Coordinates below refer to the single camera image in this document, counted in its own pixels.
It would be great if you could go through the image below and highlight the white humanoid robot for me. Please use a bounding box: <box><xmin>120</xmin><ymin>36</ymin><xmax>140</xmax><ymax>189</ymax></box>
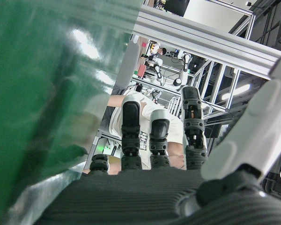
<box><xmin>153</xmin><ymin>52</ymin><xmax>193</xmax><ymax>92</ymax></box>

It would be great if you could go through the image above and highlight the aluminium frame cage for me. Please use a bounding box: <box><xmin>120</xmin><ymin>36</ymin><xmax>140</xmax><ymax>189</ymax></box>
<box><xmin>191</xmin><ymin>59</ymin><xmax>251</xmax><ymax>118</ymax></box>

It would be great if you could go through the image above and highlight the seated person with black hair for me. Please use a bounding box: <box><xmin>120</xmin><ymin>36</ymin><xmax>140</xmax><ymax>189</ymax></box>
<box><xmin>154</xmin><ymin>46</ymin><xmax>168</xmax><ymax>57</ymax></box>

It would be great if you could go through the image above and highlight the grey office chair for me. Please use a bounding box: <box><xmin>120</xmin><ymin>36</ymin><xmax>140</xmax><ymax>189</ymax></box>
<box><xmin>114</xmin><ymin>39</ymin><xmax>141</xmax><ymax>95</ymax></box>

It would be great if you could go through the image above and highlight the person in white T-shirt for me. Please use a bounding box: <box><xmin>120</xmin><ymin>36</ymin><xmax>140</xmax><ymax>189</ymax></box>
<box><xmin>83</xmin><ymin>90</ymin><xmax>187</xmax><ymax>176</ymax></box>

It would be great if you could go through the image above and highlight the aluminium profile beam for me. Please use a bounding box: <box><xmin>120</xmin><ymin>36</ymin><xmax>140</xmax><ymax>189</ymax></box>
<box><xmin>132</xmin><ymin>4</ymin><xmax>281</xmax><ymax>81</ymax></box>

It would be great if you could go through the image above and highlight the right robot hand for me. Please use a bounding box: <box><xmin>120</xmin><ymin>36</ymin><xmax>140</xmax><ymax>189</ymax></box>
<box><xmin>35</xmin><ymin>52</ymin><xmax>281</xmax><ymax>225</ymax></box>

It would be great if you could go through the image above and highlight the green conveyor belt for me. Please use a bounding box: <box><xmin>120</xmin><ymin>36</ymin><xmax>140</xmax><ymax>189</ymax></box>
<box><xmin>0</xmin><ymin>0</ymin><xmax>144</xmax><ymax>225</ymax></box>

